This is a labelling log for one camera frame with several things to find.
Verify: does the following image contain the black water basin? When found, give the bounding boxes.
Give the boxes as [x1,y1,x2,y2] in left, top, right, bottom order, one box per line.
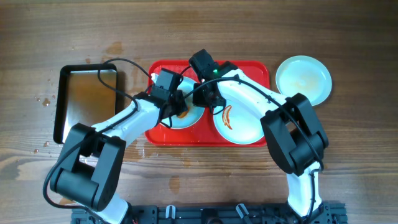
[53,63,119,144]

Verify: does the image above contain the light blue plate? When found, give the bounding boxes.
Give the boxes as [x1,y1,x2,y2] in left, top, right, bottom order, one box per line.
[275,55,333,106]
[213,100,264,145]
[171,77,205,129]

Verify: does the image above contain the orange green sponge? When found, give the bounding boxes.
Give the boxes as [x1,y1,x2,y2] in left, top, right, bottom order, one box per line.
[177,110,189,119]

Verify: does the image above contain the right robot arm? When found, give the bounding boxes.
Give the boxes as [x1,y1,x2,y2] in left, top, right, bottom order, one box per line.
[188,58,329,223]

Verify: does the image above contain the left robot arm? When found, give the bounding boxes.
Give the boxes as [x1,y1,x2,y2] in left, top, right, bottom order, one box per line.
[42,88,187,223]

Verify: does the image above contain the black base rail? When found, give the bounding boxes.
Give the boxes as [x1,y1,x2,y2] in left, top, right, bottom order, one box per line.
[70,202,348,224]

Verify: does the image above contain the red plastic tray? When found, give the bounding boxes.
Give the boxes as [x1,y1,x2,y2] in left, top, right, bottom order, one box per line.
[145,60,270,147]

